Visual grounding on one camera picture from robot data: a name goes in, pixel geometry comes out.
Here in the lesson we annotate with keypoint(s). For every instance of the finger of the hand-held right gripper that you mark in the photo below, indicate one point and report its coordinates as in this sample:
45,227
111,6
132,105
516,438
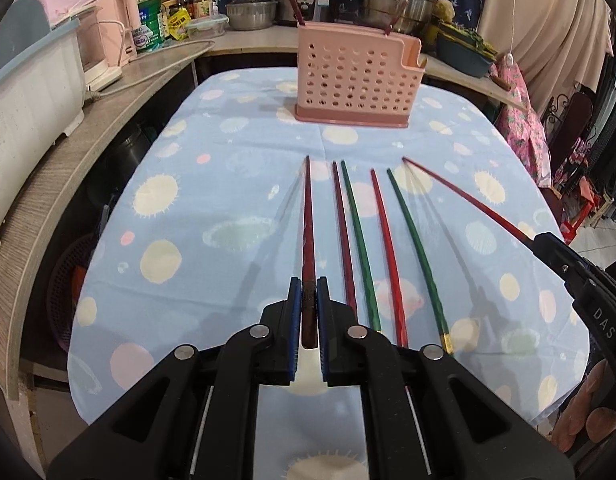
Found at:
552,247

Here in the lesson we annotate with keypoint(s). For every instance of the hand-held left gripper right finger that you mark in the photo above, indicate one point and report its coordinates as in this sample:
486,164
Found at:
322,330

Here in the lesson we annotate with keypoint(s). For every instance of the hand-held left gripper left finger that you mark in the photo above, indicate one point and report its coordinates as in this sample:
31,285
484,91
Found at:
295,330

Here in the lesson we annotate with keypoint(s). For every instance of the green chopstick with gold band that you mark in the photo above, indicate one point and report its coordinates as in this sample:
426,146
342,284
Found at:
360,255
420,270

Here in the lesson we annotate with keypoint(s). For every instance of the bright red chopstick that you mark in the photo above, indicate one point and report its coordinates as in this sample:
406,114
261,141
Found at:
387,260
467,197

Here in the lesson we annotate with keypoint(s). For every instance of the pink perforated utensil basket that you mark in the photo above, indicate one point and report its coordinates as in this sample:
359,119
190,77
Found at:
348,75

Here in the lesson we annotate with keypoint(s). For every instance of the dark maroon chopstick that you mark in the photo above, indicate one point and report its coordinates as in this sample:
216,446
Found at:
396,19

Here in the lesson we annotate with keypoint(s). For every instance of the person's right hand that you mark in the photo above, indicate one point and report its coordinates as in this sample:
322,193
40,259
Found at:
602,422

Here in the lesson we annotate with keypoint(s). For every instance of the blue planet print tablecloth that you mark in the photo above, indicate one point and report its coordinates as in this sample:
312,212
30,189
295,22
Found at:
213,270

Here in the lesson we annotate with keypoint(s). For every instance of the dark metal chair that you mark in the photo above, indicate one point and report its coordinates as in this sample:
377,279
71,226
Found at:
572,120

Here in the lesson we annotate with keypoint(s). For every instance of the pink floral cloth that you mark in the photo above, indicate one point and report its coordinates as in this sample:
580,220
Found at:
522,110

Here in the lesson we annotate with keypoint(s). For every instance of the blue plastic basin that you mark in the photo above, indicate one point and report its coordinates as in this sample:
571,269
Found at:
462,52

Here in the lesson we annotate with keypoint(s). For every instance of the beige curtain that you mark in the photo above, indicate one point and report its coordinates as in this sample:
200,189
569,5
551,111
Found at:
542,25

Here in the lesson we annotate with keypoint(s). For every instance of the brown lumpy root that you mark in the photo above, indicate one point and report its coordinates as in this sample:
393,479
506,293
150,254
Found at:
443,10

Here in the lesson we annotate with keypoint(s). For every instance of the grey wood counter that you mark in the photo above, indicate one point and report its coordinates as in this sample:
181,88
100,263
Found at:
48,200

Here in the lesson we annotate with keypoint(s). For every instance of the light counter board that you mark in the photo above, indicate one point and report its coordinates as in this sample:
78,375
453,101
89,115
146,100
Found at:
268,40

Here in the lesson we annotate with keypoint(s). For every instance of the glass food container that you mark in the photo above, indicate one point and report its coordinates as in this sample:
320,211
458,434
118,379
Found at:
205,25

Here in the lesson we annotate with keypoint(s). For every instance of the steel pot with glass lid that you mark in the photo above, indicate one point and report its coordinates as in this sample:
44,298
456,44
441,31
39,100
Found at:
251,10

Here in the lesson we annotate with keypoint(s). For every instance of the yellow packet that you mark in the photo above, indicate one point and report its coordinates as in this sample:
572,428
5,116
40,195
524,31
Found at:
178,25

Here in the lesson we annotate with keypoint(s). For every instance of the white pump bottle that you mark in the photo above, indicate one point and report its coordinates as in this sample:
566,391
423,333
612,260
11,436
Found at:
214,5

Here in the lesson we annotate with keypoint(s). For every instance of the white dish drainer tub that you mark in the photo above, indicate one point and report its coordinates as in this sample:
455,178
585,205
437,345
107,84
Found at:
28,125

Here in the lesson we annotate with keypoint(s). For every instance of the pink electric kettle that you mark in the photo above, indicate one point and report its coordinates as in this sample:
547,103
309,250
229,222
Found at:
119,15

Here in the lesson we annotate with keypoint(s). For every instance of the grey-blue drainer lid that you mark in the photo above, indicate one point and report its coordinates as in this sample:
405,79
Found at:
18,20

